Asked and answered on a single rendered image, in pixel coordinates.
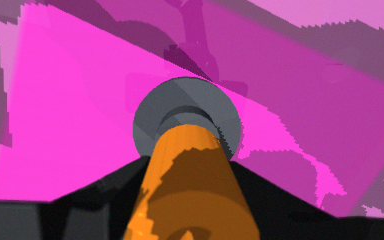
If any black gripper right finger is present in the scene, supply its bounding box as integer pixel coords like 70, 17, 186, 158
228, 161, 384, 240

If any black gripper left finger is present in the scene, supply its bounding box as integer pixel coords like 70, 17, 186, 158
0, 155, 151, 240

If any orange knob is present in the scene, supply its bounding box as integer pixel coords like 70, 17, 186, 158
123, 124, 260, 240

